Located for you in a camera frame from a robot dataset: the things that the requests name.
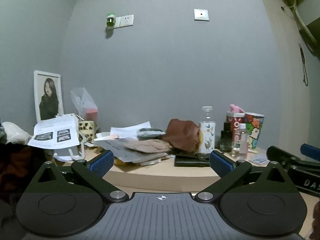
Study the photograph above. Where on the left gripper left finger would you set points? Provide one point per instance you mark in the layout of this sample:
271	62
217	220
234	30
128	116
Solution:
91	173

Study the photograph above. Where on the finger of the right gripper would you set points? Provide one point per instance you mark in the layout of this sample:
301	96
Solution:
310	151
284	158

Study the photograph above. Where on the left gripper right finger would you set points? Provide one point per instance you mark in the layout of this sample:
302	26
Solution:
231	173

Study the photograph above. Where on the beige wooden drawer cabinet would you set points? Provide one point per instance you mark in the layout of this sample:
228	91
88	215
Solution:
161	177

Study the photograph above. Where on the dark perfume bottle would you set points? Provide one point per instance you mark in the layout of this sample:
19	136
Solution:
226	138

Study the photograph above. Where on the black wallet pouch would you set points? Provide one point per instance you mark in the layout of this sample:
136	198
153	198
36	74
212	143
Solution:
192	160

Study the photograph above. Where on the white plastic hanger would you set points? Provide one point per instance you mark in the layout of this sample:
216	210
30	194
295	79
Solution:
86	143

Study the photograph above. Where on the small clear bottle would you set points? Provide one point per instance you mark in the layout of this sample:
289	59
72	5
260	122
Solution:
240	141

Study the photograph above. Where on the colourful cartoon cup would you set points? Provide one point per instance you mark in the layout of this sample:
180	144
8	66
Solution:
254	124

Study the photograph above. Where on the flat grey mailer envelope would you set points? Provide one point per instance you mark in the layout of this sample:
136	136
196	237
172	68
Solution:
117	137

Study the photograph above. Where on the floral label clear bottle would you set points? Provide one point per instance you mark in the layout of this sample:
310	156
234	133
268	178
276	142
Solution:
207	131

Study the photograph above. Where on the printed white paper sheet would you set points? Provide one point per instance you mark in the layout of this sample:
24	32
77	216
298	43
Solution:
56	133

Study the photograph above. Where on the red supreme cup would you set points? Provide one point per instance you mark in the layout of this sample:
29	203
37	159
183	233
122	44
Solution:
235	119

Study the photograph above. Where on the brown leather bag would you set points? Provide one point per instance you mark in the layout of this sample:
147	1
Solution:
183	135

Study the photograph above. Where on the pink plush toy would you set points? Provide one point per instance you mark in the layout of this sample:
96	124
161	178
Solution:
236	109

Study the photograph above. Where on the clear plastic bag red box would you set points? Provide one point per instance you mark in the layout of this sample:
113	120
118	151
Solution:
84	103

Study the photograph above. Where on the beige knit glove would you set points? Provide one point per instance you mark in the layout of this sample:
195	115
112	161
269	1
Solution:
149	146

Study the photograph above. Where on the white framed portrait photo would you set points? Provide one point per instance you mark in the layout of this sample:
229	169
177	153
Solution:
47	95

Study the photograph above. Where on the green plug-in device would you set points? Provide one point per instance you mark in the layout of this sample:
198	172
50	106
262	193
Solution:
110	20

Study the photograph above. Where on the white wall switch plate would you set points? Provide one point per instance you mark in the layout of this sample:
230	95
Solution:
201	15

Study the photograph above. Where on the white wall socket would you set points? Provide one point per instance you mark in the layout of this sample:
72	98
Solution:
123	21

